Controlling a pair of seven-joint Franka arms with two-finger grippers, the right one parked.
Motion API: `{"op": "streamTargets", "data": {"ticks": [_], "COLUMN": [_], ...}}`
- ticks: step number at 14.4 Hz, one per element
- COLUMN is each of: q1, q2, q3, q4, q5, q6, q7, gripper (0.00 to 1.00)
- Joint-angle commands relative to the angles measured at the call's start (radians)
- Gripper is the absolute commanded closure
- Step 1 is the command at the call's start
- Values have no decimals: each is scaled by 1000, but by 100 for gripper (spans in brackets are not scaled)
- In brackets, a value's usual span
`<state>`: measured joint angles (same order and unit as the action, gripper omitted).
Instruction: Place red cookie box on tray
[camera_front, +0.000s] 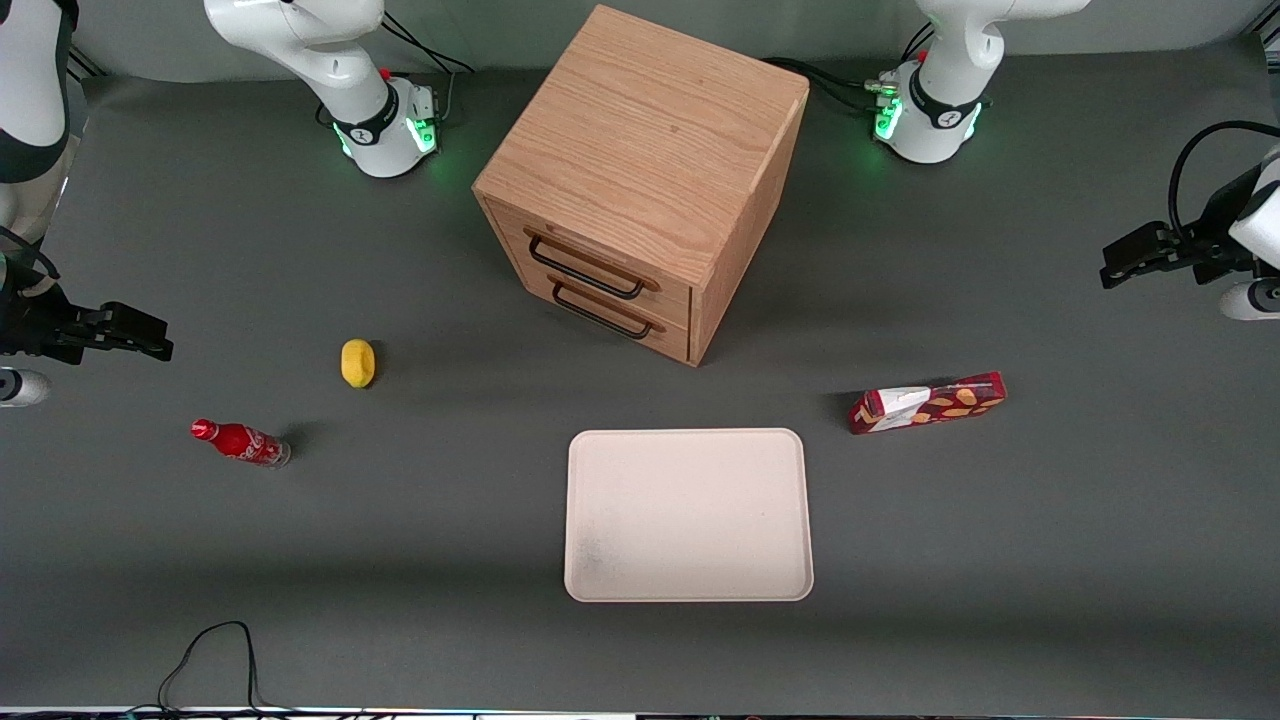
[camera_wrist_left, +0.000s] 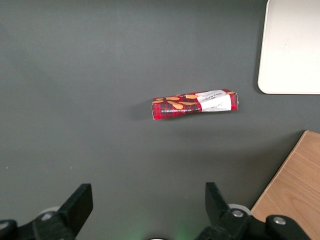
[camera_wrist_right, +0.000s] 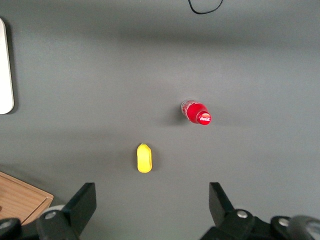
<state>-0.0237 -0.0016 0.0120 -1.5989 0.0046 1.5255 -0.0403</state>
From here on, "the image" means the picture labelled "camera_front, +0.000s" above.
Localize cream plastic tray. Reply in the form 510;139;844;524
564;428;815;604

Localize red cookie box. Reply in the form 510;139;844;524
848;371;1008;436

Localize black right arm base cable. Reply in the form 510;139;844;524
380;10;477;123

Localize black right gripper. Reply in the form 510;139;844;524
0;283;174;363

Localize black right arm hose cable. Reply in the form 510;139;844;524
0;226;63;283

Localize oak wooden drawer cabinet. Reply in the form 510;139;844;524
472;4;811;368

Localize thick black cable bundle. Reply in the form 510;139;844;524
765;57;886;113

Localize black wire drawer handle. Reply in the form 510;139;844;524
546;272;668;342
523;228;663;301

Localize deep wooden drawer front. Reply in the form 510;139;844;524
508;252;693;364

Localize red cola bottle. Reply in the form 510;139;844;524
190;418;293;469

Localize thin black looped cable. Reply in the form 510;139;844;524
125;620;301;717

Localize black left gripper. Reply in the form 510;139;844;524
1100;165;1263;291

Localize shallow wooden drawer front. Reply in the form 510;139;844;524
490;200;694;326

